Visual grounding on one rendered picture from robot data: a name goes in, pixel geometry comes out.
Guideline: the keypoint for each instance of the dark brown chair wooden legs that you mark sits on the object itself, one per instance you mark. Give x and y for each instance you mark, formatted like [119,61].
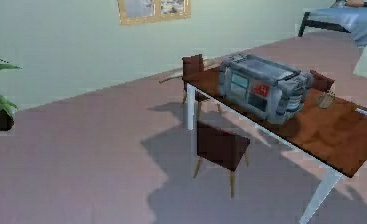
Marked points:
[221,146]
[192,65]
[322,81]

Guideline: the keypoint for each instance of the grey boxy radio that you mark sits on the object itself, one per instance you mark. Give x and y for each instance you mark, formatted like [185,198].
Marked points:
[262,88]

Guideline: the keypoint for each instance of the small clear glass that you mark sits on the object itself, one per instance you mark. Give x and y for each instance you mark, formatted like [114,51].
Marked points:
[326,100]

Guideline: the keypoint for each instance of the brown table white legs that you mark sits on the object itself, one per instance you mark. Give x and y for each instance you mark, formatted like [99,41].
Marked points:
[327,133]

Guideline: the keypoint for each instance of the small white flat object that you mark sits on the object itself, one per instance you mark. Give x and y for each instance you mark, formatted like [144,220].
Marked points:
[363,111]

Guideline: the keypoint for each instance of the green house plant dark pot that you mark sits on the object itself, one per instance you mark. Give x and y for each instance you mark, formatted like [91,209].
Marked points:
[1,105]

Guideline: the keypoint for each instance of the bed with blue cover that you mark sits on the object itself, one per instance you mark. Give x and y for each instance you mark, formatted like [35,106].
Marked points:
[347,18]

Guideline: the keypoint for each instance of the wood framed wall picture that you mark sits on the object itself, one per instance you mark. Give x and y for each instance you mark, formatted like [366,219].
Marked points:
[154,13]

